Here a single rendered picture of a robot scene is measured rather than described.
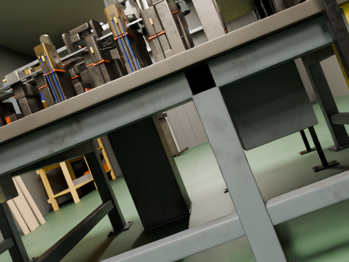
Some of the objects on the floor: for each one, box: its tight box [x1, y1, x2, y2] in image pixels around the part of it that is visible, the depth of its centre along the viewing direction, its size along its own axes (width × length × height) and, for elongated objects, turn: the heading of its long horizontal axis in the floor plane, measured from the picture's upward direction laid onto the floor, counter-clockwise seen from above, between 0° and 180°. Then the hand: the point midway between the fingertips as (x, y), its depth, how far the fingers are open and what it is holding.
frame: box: [0, 8, 349, 262], centre depth 178 cm, size 256×161×66 cm, turn 174°
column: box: [107, 115, 192, 232], centre depth 235 cm, size 31×31×66 cm
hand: (139, 17), depth 155 cm, fingers closed, pressing on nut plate
